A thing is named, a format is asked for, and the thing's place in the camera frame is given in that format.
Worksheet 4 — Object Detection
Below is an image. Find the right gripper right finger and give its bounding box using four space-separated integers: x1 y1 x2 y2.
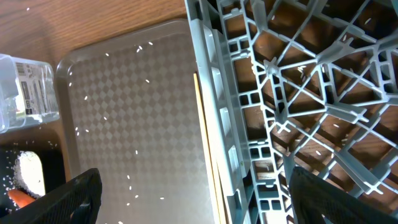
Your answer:
289 167 397 224

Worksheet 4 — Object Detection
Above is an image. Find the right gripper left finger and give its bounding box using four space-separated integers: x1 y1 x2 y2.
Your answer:
1 168 102 224

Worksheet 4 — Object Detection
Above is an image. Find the orange carrot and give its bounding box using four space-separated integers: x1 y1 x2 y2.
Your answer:
7 189 35 208

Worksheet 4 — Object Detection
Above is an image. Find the pile of rice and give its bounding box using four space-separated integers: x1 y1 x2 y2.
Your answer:
4 151 46 198

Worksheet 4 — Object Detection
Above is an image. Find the black waste tray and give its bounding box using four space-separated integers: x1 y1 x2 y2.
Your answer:
1 142 66 217

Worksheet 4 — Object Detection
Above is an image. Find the grey dishwasher rack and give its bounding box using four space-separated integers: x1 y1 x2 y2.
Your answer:
185 0 397 223

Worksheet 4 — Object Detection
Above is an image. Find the brown serving tray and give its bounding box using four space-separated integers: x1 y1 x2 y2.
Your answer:
55 19 214 223

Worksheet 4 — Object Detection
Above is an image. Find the clear plastic bin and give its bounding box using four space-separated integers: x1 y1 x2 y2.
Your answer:
1 54 60 133

